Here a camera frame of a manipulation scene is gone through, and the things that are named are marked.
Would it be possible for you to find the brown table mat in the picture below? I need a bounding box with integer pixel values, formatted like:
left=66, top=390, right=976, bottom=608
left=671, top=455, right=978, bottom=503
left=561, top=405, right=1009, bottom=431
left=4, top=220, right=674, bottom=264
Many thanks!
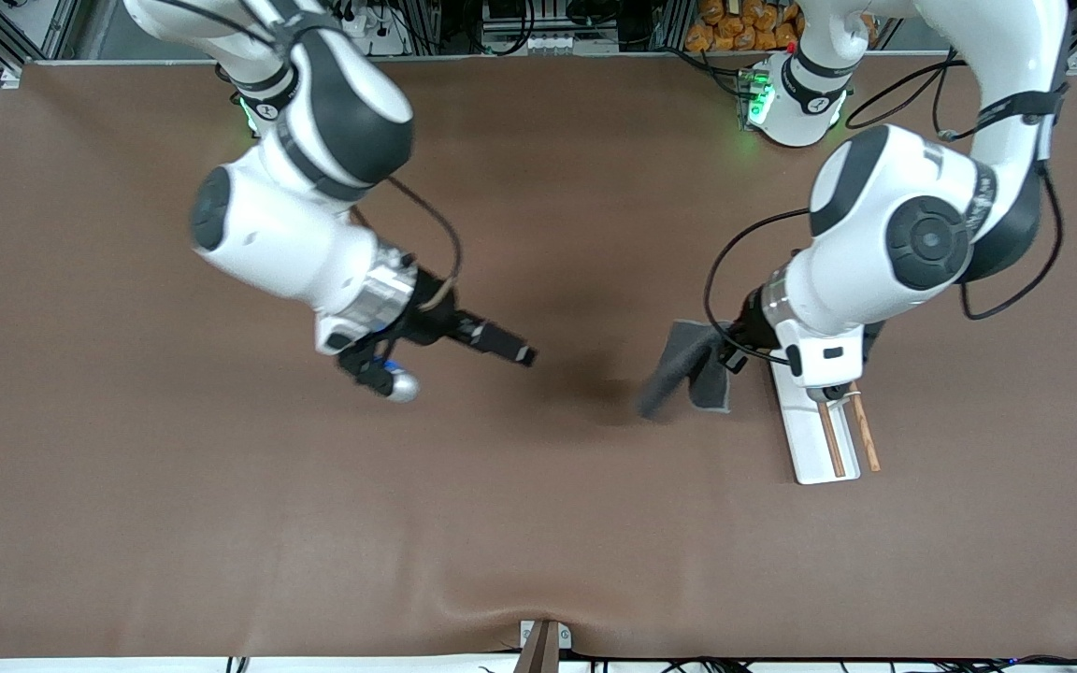
left=0, top=51, right=1077, bottom=660

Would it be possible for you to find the grey camera mount pole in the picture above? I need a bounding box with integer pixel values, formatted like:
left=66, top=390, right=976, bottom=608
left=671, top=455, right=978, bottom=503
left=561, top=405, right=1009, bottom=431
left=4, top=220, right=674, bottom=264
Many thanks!
left=512, top=619, right=574, bottom=673

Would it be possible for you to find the dark grey towel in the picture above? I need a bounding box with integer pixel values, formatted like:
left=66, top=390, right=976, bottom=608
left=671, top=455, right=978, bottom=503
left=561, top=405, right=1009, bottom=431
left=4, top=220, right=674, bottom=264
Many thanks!
left=637, top=320, right=736, bottom=423

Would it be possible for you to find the aluminium frame post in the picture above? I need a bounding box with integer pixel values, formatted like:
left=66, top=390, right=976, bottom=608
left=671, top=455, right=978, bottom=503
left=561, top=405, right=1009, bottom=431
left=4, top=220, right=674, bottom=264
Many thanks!
left=408, top=0, right=451, bottom=52
left=651, top=0, right=694, bottom=52

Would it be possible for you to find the white power strip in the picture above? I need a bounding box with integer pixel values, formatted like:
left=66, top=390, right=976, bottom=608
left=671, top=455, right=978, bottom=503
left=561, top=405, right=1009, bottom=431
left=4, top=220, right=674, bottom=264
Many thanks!
left=337, top=0, right=411, bottom=57

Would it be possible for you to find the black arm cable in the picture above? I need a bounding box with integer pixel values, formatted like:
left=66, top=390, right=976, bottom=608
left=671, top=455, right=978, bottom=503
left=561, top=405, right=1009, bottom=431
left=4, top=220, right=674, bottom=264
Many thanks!
left=704, top=51, right=1063, bottom=365
left=387, top=176, right=463, bottom=311

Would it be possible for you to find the white rack with wooden rods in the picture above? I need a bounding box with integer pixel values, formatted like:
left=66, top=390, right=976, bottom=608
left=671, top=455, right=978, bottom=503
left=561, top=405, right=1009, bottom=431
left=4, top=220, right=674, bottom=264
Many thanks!
left=772, top=360, right=883, bottom=486

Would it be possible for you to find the orange packaged items pile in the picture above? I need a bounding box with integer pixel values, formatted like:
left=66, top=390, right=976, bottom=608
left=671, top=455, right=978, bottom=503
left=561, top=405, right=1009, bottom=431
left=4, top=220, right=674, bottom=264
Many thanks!
left=685, top=0, right=803, bottom=52

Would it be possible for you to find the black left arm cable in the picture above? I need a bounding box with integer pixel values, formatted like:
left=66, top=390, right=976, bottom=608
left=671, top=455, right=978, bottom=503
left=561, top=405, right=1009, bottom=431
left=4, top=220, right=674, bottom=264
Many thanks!
left=704, top=51, right=1063, bottom=365

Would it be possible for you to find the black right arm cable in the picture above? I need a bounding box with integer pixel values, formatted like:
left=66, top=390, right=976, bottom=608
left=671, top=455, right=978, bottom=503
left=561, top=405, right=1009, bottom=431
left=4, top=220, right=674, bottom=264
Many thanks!
left=387, top=176, right=463, bottom=311

